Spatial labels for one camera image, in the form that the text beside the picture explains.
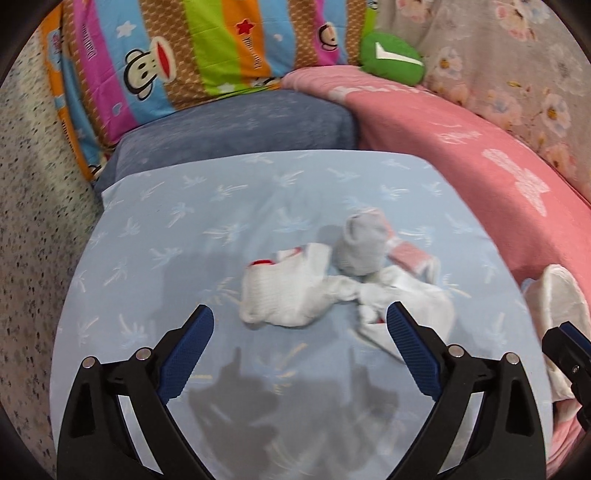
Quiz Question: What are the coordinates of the colourful monkey print pillow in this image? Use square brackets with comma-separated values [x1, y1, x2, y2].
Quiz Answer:
[40, 0, 378, 182]

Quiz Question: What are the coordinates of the green check mark cushion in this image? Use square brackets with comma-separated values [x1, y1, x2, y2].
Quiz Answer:
[360, 31, 426, 86]

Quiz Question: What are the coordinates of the pink fleece blanket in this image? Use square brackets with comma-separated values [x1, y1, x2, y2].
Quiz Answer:
[280, 65, 591, 476]

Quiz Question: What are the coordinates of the blue-grey plush blanket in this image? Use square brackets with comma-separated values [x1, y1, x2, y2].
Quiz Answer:
[94, 90, 359, 195]

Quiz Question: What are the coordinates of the grey floral quilt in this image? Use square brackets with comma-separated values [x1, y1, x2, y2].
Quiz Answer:
[376, 0, 590, 197]

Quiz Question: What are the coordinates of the white sock red trim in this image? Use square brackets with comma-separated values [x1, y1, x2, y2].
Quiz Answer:
[239, 243, 361, 328]

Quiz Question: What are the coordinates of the grey-blue sock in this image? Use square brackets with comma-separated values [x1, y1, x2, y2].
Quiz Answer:
[332, 209, 389, 277]

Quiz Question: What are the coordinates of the pink cloth strip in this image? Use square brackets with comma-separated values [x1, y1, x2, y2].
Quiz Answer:
[366, 208, 440, 277]

